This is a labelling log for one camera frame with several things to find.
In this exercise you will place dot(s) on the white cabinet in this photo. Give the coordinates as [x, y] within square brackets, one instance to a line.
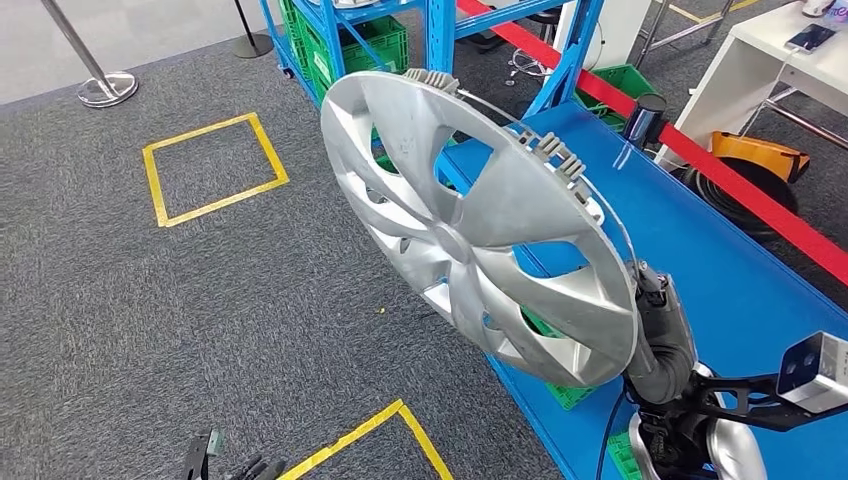
[616, 26]

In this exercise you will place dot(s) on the black barrier post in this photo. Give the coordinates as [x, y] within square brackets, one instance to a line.
[646, 119]

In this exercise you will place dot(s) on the chrome stanchion post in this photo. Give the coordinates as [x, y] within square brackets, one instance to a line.
[106, 89]

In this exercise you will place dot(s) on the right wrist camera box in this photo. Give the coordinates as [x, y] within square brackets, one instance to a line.
[815, 374]

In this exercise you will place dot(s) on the stool with chrome base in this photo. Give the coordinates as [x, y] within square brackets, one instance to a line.
[526, 65]

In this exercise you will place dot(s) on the black stanchion post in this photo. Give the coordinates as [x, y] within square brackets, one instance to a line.
[252, 46]

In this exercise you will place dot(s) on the yellow floor tape square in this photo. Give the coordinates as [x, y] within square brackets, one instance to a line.
[358, 434]
[153, 185]

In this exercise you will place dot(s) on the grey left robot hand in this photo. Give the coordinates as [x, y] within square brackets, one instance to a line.
[258, 472]

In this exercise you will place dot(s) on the phone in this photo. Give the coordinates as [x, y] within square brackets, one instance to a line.
[811, 38]

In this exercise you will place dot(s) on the blue metal shelf rack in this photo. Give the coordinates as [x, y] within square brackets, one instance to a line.
[331, 40]
[696, 265]

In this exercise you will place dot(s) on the white table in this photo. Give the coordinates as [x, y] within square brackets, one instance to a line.
[742, 66]

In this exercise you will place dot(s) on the red barrier tape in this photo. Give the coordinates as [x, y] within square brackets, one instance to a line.
[729, 179]

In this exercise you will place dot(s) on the yellow plastic cover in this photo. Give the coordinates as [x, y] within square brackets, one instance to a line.
[755, 156]

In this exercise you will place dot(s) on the black tire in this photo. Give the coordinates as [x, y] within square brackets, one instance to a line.
[775, 192]

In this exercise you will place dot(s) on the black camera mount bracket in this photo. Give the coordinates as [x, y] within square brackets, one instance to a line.
[735, 397]

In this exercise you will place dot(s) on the silver wheel cover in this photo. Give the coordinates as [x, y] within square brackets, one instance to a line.
[411, 132]

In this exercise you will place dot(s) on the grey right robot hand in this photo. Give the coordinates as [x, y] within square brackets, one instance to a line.
[666, 318]

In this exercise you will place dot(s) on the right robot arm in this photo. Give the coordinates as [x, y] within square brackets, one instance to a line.
[735, 454]

